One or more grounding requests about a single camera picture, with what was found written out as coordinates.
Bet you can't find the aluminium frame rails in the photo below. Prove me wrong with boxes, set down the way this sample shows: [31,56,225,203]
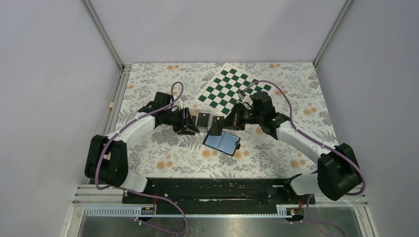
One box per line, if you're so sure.
[81,0,378,237]

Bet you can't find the clear acrylic card stand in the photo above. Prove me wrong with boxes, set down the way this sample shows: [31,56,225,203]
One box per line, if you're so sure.
[190,109,212,133]

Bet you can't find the green white checkerboard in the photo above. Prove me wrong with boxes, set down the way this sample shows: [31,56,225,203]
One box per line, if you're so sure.
[195,63,272,115]

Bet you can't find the floral patterned table mat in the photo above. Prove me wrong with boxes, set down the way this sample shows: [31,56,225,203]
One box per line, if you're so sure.
[116,62,338,178]

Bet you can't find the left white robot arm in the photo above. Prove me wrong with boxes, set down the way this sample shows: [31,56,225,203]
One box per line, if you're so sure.
[84,92,200,203]

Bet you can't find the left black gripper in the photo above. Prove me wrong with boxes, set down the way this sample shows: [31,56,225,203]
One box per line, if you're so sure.
[164,107,200,135]

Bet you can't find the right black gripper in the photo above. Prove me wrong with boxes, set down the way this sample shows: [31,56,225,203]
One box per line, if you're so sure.
[218,102,263,131]

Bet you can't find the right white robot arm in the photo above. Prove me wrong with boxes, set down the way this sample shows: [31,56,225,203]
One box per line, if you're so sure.
[210,92,363,203]

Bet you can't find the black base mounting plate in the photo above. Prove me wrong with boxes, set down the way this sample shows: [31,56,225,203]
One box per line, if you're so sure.
[122,177,317,216]

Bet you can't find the grey slotted cable duct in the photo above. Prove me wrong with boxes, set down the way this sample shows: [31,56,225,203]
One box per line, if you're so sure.
[84,206,304,218]

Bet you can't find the black leather card holder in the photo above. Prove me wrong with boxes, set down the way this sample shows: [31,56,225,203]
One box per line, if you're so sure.
[203,131,241,156]

